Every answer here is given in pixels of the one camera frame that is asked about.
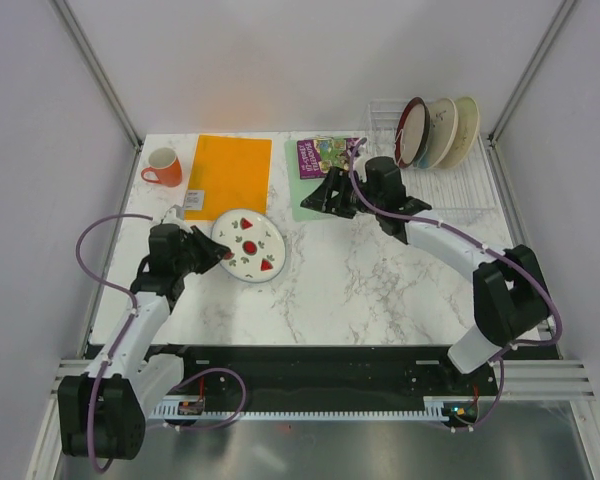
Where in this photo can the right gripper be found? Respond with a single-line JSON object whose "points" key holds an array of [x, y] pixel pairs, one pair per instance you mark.
{"points": [[338, 181]]}

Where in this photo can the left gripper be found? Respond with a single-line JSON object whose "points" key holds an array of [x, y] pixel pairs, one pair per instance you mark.
{"points": [[213, 252]]}

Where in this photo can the white plate with red fruit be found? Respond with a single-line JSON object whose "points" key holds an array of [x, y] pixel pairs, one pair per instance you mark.
{"points": [[257, 249]]}

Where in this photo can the dark red rimmed plate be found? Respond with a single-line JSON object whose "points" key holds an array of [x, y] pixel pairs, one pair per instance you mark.
{"points": [[412, 133]]}

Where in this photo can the cream and blue plate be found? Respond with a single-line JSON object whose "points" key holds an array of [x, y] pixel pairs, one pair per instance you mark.
{"points": [[443, 126]]}

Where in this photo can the cream and green plate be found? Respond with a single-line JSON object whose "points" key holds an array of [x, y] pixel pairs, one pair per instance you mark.
{"points": [[468, 128]]}

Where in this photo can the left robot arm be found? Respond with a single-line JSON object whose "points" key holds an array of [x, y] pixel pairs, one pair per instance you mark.
{"points": [[103, 411]]}

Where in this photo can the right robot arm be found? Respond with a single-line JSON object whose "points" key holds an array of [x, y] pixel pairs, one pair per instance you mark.
{"points": [[510, 296]]}

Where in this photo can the green cutting mat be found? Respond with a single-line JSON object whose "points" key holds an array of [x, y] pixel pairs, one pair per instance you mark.
{"points": [[299, 189]]}

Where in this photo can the purple children's book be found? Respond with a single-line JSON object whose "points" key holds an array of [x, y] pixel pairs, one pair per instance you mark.
{"points": [[317, 155]]}

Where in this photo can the orange cutting mat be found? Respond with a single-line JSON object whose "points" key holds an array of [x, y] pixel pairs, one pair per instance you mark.
{"points": [[227, 173]]}

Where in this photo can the orange mug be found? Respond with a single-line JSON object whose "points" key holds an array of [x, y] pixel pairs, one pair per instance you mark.
{"points": [[163, 168]]}

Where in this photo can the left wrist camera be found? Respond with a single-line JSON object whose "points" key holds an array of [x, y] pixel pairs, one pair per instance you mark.
{"points": [[175, 215]]}

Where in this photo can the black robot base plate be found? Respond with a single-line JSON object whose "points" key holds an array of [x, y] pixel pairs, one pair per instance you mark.
{"points": [[324, 378]]}

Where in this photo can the white wire dish rack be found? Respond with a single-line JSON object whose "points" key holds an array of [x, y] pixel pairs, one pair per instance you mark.
{"points": [[453, 174]]}

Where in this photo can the white slotted cable duct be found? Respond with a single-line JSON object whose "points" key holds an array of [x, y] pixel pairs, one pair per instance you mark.
{"points": [[182, 409]]}

